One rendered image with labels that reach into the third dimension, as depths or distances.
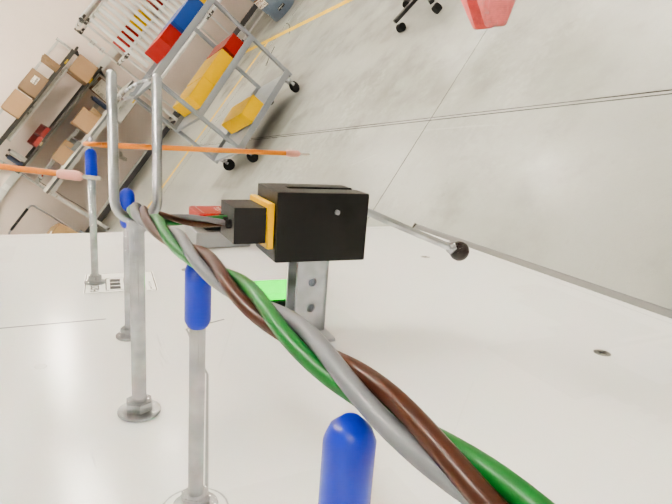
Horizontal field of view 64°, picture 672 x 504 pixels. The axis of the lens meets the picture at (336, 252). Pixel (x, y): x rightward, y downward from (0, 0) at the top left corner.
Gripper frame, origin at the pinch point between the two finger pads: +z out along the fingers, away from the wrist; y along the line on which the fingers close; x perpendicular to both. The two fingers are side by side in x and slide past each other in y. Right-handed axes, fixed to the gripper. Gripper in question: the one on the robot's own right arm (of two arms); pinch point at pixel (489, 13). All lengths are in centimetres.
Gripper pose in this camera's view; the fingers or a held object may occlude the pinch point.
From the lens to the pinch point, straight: 38.1
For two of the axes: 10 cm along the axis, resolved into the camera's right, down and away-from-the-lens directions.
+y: 3.8, 2.4, -8.9
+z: 0.9, 9.5, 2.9
